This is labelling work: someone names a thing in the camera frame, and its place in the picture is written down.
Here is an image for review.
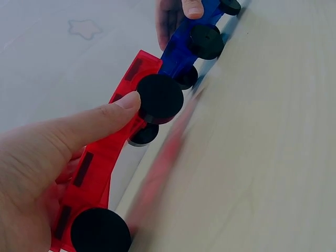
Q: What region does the person's right hand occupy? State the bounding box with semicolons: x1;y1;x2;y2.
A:
154;0;204;51

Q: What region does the blue wheeled toy chassis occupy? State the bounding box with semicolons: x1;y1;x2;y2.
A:
159;0;242;91

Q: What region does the red wheeled toy chassis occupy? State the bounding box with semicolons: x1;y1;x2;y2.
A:
48;49;184;252

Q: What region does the person's left hand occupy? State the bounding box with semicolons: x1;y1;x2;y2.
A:
0;91;142;252

